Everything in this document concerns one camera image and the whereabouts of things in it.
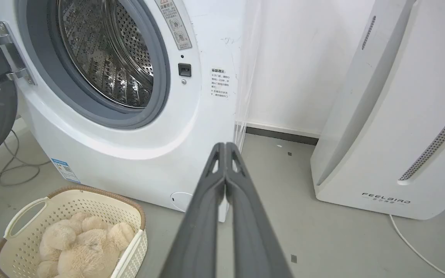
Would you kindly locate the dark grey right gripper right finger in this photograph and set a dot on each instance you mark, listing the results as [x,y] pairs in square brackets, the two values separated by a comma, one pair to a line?
[255,231]

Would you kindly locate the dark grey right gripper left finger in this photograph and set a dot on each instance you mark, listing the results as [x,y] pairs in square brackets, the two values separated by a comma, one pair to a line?
[199,216]

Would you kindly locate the beige plush teddy bear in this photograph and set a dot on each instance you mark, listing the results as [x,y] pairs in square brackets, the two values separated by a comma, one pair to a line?
[83,247]

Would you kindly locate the cream perforated laundry basket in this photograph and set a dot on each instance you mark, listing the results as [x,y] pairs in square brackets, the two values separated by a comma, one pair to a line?
[126,216]

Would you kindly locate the white front-load washing machine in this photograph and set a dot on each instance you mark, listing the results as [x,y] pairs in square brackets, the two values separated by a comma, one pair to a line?
[191,116]

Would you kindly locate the white Feelbird air purifier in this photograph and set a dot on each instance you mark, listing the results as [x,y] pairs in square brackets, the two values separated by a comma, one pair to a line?
[396,116]

